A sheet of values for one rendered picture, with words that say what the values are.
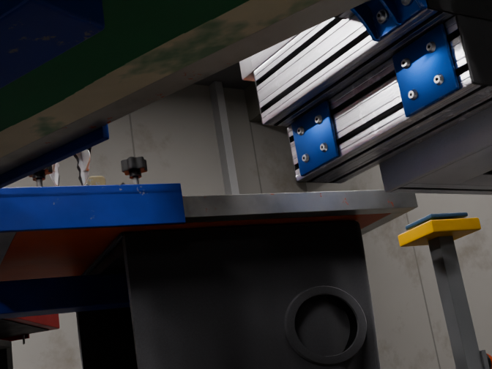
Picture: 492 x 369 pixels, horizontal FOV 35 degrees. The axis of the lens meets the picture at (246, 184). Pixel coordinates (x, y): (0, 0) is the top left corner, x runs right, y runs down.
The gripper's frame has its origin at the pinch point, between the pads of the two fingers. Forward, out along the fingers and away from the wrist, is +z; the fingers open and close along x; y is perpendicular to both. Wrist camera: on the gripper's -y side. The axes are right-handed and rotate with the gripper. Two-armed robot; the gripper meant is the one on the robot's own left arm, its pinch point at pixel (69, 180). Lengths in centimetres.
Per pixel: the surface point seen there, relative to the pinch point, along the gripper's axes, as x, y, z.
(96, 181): 0.1, 20.4, 6.8
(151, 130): 172, -441, -182
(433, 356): 341, -347, 35
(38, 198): -11.8, 30.4, 12.4
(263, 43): -1, 90, 15
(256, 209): 25.7, 29.7, 15.3
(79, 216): -5.7, 30.5, 15.6
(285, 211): 31.4, 29.8, 15.8
